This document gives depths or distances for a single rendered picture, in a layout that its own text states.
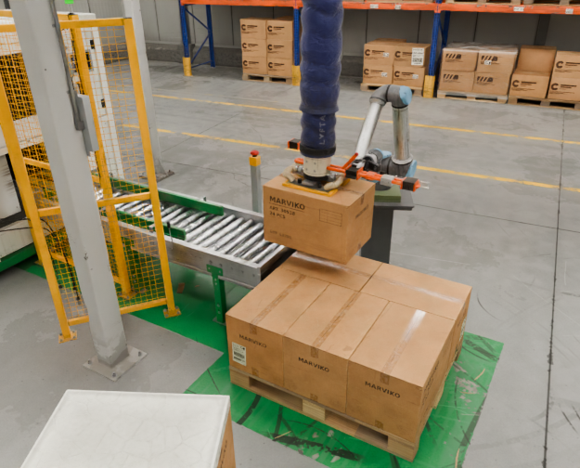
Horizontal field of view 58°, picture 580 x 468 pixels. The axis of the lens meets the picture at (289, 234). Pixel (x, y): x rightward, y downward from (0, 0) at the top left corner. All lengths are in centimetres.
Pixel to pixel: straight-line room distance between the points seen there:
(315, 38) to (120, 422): 210
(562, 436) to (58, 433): 263
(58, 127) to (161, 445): 176
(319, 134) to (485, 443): 198
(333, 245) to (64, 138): 163
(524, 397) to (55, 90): 318
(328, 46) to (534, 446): 246
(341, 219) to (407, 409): 111
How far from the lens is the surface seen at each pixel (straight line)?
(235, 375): 341
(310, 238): 327
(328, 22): 297
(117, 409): 201
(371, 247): 425
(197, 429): 188
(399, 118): 372
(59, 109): 298
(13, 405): 376
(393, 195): 398
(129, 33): 336
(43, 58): 292
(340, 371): 289
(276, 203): 330
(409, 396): 279
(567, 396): 375
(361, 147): 355
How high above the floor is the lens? 241
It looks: 28 degrees down
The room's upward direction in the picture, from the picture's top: 1 degrees counter-clockwise
